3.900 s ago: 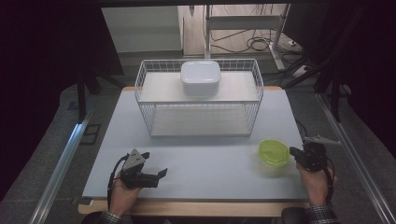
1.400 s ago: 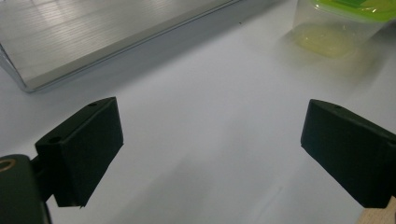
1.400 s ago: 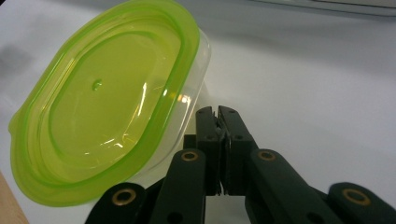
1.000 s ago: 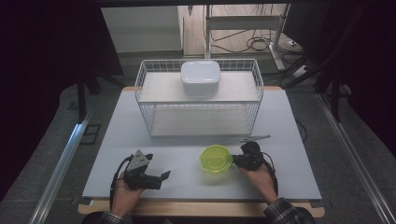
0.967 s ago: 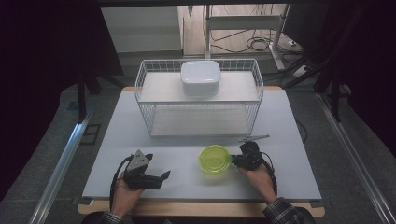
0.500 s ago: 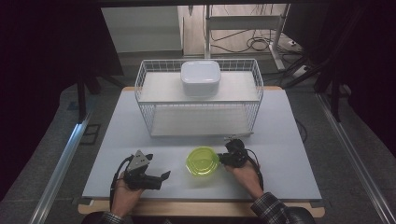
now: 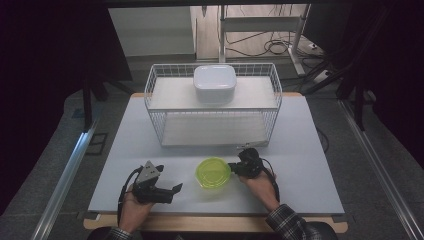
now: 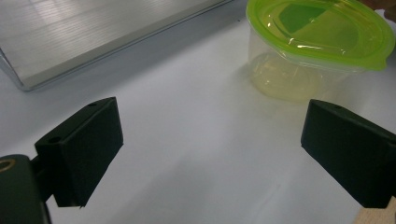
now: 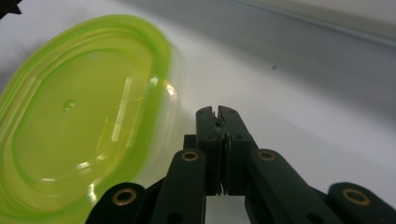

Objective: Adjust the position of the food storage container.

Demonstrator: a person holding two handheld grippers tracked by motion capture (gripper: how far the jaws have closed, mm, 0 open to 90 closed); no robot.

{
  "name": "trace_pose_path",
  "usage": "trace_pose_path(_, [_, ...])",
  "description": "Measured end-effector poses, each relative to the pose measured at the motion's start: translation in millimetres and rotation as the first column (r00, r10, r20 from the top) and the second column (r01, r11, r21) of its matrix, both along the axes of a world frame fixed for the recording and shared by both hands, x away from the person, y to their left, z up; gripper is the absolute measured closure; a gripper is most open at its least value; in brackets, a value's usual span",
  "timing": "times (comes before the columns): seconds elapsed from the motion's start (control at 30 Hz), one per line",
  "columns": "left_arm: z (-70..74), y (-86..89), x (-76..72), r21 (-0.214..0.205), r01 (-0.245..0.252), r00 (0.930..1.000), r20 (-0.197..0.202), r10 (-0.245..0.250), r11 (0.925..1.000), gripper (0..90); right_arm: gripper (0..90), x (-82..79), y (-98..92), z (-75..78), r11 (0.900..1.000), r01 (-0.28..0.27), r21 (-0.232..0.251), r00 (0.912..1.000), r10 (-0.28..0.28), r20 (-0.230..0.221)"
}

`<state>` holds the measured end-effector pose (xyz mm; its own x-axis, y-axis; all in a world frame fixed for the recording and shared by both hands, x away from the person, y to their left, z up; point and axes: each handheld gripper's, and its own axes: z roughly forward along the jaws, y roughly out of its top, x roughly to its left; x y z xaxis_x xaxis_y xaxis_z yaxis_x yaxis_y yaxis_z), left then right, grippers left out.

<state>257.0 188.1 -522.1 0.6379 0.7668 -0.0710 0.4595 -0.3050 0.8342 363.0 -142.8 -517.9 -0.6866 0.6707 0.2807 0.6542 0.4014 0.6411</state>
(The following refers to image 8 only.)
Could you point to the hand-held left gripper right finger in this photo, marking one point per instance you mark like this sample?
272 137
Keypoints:
348 149

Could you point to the round container with green lid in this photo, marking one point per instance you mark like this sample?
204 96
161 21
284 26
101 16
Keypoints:
317 46

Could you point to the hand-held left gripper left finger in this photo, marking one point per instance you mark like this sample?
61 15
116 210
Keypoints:
84 152

